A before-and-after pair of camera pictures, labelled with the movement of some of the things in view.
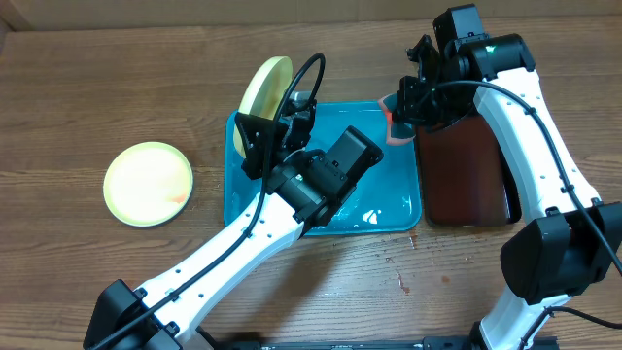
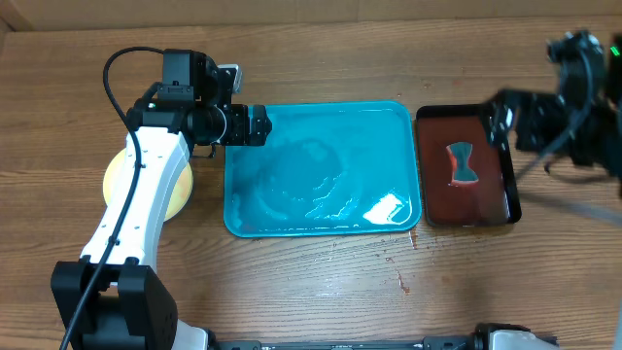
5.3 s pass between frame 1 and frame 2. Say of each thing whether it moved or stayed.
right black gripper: moved
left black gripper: moved
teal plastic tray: stayed
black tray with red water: stayed
